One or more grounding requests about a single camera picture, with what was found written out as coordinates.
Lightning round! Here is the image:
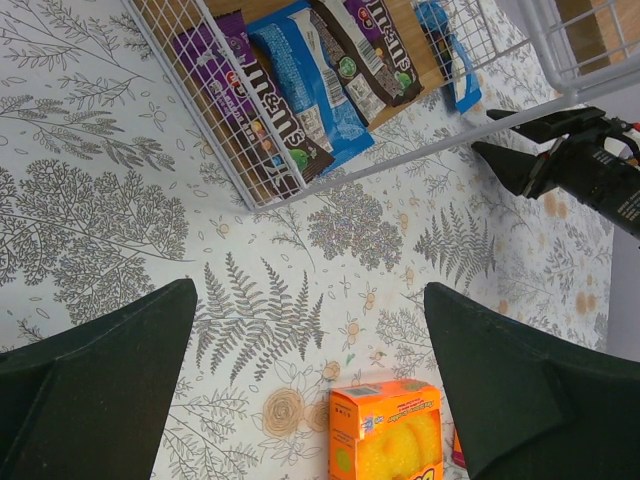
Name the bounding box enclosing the brown chocolate bar wrapper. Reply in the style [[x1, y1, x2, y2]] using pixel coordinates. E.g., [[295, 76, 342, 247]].
[[311, 1, 402, 126]]

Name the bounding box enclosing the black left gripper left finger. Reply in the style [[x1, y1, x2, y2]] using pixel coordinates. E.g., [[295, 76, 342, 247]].
[[1, 279, 197, 479]]

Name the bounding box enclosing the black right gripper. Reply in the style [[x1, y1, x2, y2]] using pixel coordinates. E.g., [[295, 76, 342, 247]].
[[471, 106, 639, 238]]

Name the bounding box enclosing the white wire wooden shelf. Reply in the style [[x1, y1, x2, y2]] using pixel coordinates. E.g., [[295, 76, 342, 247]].
[[119, 0, 640, 214]]

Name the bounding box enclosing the pink Scrub Daddy box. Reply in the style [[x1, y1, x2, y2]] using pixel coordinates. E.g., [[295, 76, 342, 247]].
[[452, 430, 466, 469]]

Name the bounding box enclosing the orange Scrub Daddy box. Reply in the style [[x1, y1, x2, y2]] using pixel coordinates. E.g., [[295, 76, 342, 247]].
[[328, 379, 444, 480]]

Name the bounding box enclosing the blue candy bar wrapper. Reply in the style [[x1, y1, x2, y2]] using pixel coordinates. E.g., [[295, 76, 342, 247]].
[[248, 1, 373, 174]]

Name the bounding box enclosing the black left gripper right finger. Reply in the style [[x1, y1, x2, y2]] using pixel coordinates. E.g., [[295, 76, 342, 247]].
[[424, 282, 639, 479]]

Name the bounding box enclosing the purple M&M's candy bag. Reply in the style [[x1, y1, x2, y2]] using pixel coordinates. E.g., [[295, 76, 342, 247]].
[[173, 10, 334, 199]]

